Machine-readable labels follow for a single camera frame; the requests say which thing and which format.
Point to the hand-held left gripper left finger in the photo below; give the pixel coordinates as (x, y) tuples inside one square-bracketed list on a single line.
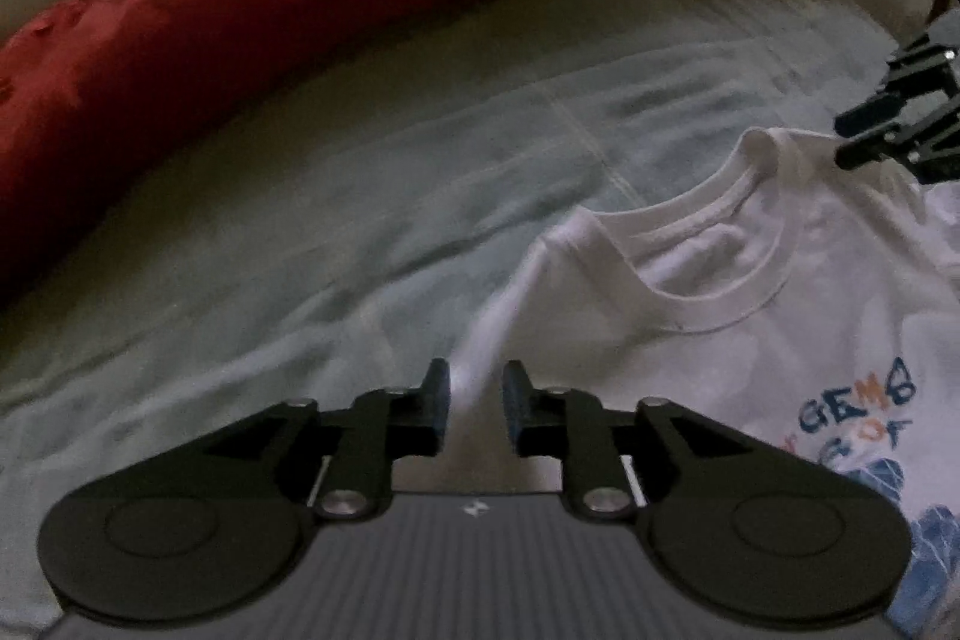
[(441, 400)]

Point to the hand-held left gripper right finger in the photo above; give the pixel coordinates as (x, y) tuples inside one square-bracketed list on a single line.
[(514, 404)]

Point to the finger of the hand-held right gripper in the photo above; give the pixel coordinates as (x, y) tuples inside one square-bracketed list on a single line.
[(870, 149), (866, 117)]

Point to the white towel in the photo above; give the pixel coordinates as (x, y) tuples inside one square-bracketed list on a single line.
[(712, 385)]

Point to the wooden chair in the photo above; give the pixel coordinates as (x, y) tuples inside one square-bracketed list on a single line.
[(943, 3)]

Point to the light green bed sheet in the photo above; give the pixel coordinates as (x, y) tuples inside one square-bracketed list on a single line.
[(300, 235)]

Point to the red duvet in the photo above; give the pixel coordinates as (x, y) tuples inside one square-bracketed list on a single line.
[(300, 10)]

